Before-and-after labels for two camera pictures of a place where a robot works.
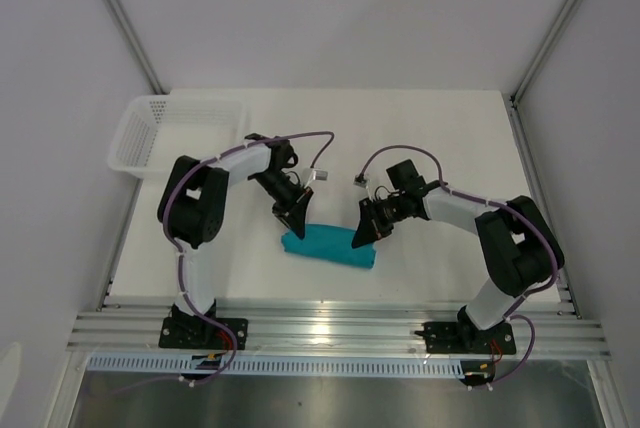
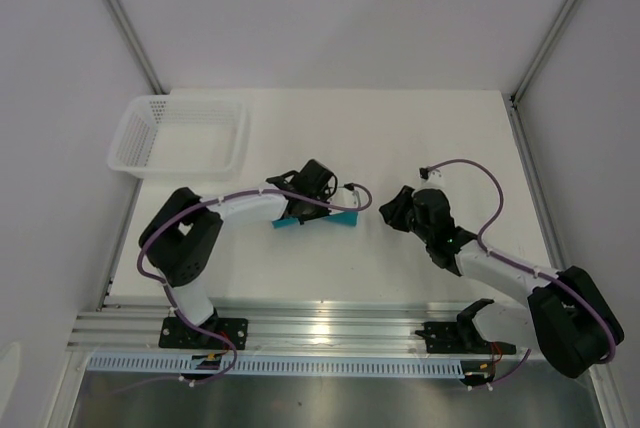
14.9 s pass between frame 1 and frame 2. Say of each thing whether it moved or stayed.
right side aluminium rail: stayed
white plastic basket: stayed
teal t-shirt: moved
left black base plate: stayed
